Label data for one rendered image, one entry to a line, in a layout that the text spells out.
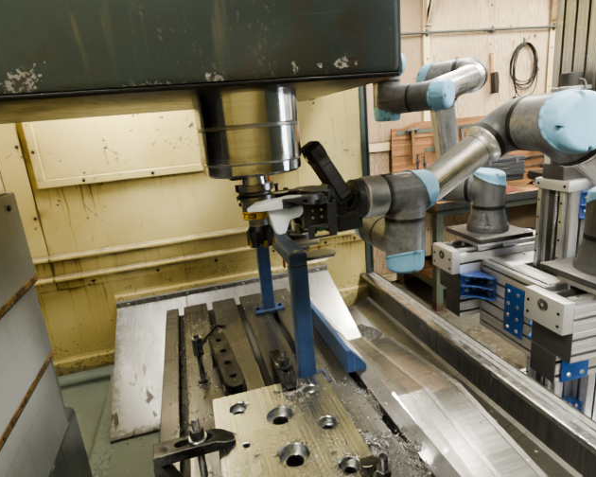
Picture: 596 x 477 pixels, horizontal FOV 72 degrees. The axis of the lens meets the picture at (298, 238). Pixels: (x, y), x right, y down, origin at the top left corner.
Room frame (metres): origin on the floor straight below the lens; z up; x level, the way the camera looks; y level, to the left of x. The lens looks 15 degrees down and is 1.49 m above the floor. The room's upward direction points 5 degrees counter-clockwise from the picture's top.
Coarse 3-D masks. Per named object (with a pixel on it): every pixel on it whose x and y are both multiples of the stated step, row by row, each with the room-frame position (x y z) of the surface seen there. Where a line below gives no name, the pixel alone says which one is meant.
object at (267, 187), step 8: (264, 184) 0.65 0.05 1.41; (272, 184) 0.67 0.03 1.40; (240, 192) 0.65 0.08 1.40; (248, 192) 0.65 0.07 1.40; (256, 192) 0.65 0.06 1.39; (264, 192) 0.66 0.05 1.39; (272, 192) 0.67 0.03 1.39; (240, 200) 0.65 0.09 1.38; (248, 200) 0.65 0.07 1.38; (256, 200) 0.64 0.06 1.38; (264, 200) 0.65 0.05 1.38
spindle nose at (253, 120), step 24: (216, 96) 0.60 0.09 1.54; (240, 96) 0.60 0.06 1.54; (264, 96) 0.60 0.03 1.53; (288, 96) 0.63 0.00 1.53; (216, 120) 0.60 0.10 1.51; (240, 120) 0.60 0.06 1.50; (264, 120) 0.60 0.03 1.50; (288, 120) 0.63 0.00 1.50; (216, 144) 0.61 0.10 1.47; (240, 144) 0.60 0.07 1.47; (264, 144) 0.60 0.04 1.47; (288, 144) 0.62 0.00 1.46; (216, 168) 0.61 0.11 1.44; (240, 168) 0.60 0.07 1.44; (264, 168) 0.60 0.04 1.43; (288, 168) 0.62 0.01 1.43
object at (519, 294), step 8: (512, 288) 1.29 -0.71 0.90; (504, 296) 1.33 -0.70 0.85; (512, 296) 1.29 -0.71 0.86; (520, 296) 1.25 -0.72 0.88; (504, 304) 1.33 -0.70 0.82; (512, 304) 1.29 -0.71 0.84; (520, 304) 1.25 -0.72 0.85; (504, 312) 1.32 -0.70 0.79; (512, 312) 1.29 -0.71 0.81; (520, 312) 1.25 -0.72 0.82; (504, 320) 1.32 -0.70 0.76; (512, 320) 1.29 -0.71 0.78; (520, 320) 1.25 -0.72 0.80; (504, 328) 1.32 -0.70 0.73; (512, 328) 1.28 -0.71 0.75; (520, 328) 1.25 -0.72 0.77; (520, 336) 1.24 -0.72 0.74
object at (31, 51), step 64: (0, 0) 0.49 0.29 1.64; (64, 0) 0.50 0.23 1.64; (128, 0) 0.52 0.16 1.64; (192, 0) 0.54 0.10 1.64; (256, 0) 0.56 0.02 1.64; (320, 0) 0.58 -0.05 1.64; (384, 0) 0.60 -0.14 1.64; (0, 64) 0.48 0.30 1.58; (64, 64) 0.50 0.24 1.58; (128, 64) 0.52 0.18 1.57; (192, 64) 0.53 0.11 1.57; (256, 64) 0.55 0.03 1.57; (320, 64) 0.58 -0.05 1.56; (384, 64) 0.60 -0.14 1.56
